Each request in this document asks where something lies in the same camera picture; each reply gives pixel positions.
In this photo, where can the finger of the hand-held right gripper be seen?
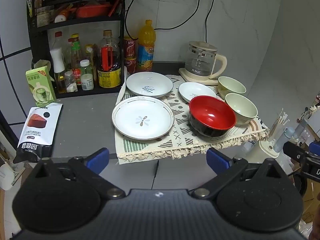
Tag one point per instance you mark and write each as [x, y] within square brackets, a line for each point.
[315, 147]
[292, 150]

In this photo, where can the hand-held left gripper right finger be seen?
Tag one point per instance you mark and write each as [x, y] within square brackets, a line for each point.
[217, 160]

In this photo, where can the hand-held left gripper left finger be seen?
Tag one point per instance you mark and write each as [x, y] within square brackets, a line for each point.
[98, 158]

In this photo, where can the red and black bowl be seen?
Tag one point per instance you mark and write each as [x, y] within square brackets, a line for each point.
[212, 115]

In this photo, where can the pale green bowl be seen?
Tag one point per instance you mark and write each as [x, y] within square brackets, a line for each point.
[241, 107]
[231, 86]

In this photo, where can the white plate with flower print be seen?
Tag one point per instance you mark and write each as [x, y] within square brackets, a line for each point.
[142, 117]

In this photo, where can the small white plate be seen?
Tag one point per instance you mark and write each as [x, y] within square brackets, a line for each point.
[195, 91]

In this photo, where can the blue-rimmed white plate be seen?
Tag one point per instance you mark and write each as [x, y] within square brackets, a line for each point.
[150, 83]

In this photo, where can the cardboard box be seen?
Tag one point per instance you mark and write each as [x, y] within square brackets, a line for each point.
[315, 192]

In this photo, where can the white stick holder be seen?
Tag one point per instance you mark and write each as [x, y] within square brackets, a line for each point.
[268, 147]

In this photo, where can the patterned fringed placemat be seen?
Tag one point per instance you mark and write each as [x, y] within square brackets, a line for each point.
[180, 135]

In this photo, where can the black snack bag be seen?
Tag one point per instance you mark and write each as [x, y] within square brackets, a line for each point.
[37, 130]

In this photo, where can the small white jar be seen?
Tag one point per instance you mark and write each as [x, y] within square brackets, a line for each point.
[87, 82]

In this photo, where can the large dark sauce bottle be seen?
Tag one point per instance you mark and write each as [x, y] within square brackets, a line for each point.
[108, 80]

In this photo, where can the small glass shaker jar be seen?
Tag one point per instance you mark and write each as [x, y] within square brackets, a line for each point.
[70, 82]

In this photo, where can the cream kettle base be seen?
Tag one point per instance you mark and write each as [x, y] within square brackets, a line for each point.
[190, 78]

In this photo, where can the green drink carton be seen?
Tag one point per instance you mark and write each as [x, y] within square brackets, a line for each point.
[41, 90]

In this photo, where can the white-capped jar with green label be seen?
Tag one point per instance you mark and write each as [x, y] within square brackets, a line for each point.
[86, 68]

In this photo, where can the red drink can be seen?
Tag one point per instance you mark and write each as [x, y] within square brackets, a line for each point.
[130, 48]
[130, 66]

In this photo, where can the glass electric kettle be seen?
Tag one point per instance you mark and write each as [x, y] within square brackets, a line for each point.
[200, 62]

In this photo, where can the dark soy sauce bottle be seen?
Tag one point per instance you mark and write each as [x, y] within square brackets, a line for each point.
[95, 55]

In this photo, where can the yellow-capped bottle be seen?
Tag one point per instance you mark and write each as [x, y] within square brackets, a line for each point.
[89, 52]

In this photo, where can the crumpled beige paper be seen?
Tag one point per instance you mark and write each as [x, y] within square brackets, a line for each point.
[42, 63]

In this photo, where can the sauce bottle with green label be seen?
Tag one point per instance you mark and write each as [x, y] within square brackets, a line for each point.
[76, 47]

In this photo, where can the orange juice bottle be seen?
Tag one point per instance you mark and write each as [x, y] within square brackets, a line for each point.
[145, 52]

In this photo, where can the black storage rack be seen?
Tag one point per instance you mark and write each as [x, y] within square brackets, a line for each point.
[87, 21]

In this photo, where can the white and orange bottle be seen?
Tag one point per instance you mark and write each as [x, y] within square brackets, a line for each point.
[61, 17]

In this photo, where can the dry goods packet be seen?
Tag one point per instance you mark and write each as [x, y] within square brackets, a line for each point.
[43, 15]

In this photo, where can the red packet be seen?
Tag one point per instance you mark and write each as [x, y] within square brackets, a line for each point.
[115, 5]

